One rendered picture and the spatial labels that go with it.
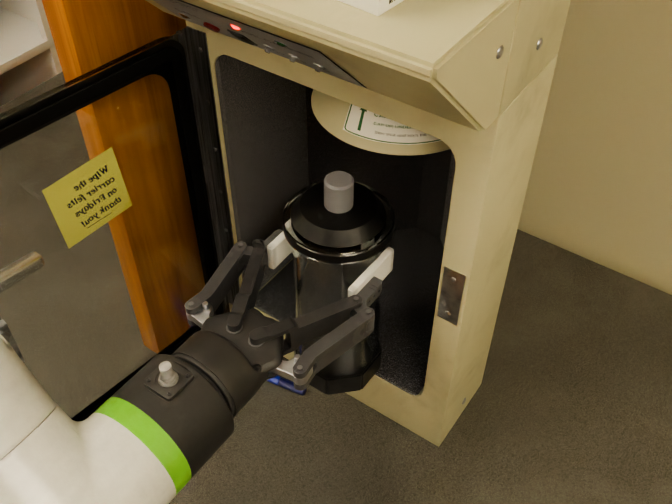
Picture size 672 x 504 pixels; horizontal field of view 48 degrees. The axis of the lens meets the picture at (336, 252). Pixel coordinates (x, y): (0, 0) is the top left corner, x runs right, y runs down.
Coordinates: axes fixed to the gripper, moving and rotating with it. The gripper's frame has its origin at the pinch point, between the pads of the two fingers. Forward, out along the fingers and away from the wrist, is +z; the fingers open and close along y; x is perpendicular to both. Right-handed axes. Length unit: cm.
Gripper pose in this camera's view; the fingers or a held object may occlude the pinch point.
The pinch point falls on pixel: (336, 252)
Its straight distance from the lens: 75.7
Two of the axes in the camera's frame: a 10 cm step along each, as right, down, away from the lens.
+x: 0.0, 7.1, 7.1
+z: 5.7, -5.8, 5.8
